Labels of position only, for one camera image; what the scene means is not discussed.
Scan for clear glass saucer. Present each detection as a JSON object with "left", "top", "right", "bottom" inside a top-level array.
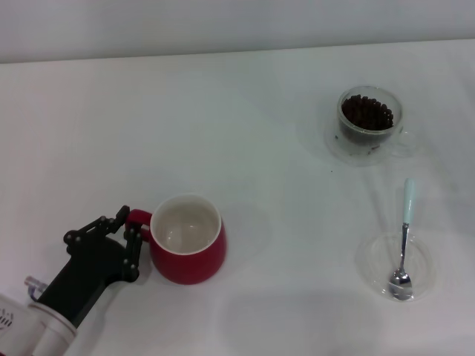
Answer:
[{"left": 356, "top": 232, "right": 438, "bottom": 303}]

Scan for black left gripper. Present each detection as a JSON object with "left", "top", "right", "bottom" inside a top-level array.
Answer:
[{"left": 36, "top": 205, "right": 143, "bottom": 330}]

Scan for red mug white inside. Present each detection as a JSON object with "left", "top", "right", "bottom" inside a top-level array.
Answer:
[{"left": 125, "top": 192, "right": 227, "bottom": 286}]

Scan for metal spoon light blue handle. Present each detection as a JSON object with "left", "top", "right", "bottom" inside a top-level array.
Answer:
[{"left": 387, "top": 178, "right": 420, "bottom": 301}]

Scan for thin cable at wrist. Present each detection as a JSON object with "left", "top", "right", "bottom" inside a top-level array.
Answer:
[{"left": 24, "top": 275, "right": 49, "bottom": 302}]

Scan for double-walled glass cup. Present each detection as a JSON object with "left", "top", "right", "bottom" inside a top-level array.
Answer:
[{"left": 324, "top": 85, "right": 419, "bottom": 167}]

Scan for coffee beans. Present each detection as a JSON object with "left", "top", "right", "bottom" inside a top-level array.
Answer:
[{"left": 341, "top": 93, "right": 395, "bottom": 132}]

